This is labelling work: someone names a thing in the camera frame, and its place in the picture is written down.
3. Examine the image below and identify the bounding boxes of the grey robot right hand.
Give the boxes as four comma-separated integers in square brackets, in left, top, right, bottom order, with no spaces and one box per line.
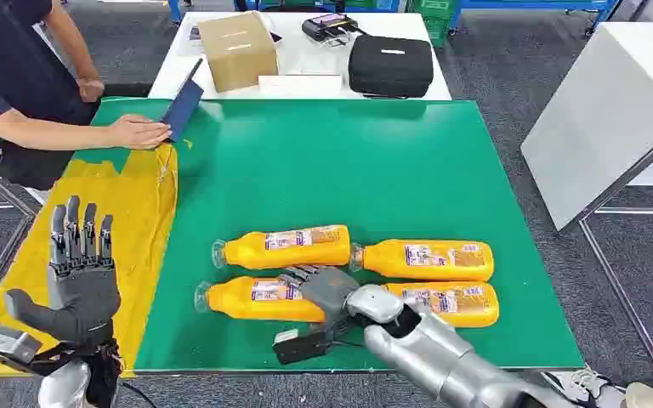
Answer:
[278,265,361,333]

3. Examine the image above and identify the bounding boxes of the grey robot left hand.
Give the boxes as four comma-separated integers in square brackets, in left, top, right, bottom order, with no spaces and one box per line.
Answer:
[3,195,122,348]

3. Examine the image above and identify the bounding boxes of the orange drink bottle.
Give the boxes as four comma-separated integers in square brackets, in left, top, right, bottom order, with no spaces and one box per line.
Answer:
[194,275,327,324]
[349,239,496,283]
[383,281,501,330]
[211,224,352,271]

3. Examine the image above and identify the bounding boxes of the dark blue folder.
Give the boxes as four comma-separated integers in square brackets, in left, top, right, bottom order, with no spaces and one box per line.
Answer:
[160,58,205,143]

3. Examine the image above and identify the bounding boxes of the yellow sheet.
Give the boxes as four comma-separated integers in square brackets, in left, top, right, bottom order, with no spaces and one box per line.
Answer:
[0,143,179,378]

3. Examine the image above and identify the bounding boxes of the green table mat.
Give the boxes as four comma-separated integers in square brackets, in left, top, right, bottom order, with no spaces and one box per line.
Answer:
[72,96,586,374]

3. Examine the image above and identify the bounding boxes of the person's right hand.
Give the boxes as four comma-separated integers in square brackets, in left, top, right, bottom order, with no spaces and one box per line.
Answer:
[106,114,173,151]

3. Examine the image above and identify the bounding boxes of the person's hand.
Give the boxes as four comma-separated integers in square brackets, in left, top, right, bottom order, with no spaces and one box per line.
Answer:
[77,77,105,104]
[106,114,173,151]

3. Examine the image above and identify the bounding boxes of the person's left hand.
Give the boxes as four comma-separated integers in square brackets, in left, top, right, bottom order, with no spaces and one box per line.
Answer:
[77,77,105,104]

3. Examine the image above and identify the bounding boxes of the black fabric case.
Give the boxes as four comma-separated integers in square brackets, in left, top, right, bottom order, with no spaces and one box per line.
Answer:
[348,34,434,99]

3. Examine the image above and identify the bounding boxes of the person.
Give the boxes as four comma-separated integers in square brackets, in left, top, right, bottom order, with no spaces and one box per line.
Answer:
[0,0,173,193]

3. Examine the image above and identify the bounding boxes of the brown cardboard box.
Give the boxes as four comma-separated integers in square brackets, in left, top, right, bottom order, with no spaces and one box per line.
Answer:
[196,11,279,94]

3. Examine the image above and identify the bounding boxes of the black electronic device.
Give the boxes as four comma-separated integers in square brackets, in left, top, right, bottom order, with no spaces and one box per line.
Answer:
[302,13,361,44]

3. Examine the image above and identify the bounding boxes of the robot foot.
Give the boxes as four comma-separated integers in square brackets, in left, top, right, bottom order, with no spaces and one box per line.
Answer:
[542,368,629,408]

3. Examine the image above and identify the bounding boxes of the green plastic crate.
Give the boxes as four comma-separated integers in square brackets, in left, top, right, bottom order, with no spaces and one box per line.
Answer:
[409,0,462,48]

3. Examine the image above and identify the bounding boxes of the white tilted table top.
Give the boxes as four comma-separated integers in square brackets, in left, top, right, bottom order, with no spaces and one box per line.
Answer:
[520,21,653,232]

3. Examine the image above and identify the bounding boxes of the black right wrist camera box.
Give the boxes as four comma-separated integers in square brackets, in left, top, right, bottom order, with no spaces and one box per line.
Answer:
[272,328,331,366]

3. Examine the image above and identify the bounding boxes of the black wrist cables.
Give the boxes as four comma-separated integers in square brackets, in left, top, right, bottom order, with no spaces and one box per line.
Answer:
[33,337,159,408]

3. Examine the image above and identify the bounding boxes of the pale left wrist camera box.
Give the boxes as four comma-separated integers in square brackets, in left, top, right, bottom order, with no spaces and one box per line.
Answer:
[0,323,43,374]

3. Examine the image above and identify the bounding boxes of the metal frame with thin legs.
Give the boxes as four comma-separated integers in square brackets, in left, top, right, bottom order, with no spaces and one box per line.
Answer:
[0,157,40,333]

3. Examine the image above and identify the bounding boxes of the metal table frame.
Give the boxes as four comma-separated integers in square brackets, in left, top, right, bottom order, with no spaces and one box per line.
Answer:
[576,127,653,377]

